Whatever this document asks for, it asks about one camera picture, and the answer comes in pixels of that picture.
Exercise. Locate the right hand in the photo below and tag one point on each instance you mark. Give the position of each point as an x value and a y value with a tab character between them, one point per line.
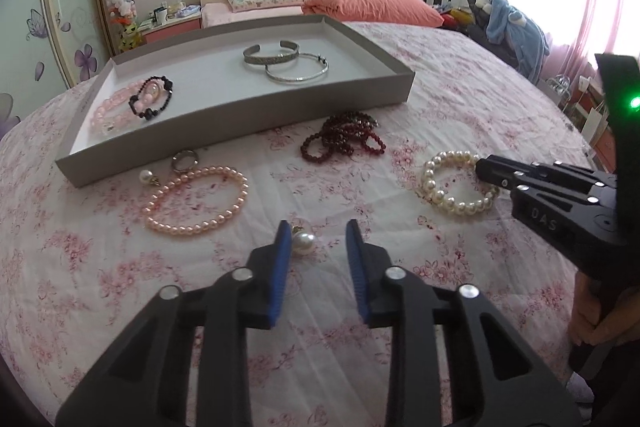
584	325

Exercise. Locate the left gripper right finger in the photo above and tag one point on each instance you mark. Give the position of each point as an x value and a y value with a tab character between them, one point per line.
496	378

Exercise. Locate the pink bed mattress sheet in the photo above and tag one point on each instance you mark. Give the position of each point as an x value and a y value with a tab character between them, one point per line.
215	14

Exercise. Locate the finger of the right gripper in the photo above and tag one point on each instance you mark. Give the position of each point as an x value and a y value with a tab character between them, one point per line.
498	171
561	173

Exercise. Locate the blue plush robe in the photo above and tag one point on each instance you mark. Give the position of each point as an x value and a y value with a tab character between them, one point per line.
525	38

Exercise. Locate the grey cardboard tray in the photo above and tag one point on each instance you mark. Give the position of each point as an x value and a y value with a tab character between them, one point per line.
217	97

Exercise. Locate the floral sliding wardrobe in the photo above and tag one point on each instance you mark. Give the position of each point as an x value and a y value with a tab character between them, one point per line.
47	47

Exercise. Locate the white mug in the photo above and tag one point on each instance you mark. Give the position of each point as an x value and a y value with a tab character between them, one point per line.
160	15

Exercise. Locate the pink beige nightstand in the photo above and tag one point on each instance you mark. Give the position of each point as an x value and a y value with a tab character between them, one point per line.
172	28

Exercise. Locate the white pearl earring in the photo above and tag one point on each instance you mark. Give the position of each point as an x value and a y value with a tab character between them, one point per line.
303	241

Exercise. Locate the silver cuff bangle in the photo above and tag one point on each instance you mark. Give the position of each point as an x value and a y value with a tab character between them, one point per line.
288	52

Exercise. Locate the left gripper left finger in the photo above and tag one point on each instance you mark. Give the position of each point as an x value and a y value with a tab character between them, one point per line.
142	378

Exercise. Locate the pink floral bedsheet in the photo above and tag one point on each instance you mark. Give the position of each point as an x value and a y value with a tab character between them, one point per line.
76	265

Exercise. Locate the folded salmon duvet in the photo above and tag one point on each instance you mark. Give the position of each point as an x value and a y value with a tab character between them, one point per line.
404	12

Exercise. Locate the thin silver hoop bangle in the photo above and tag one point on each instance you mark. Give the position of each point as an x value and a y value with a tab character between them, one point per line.
305	68

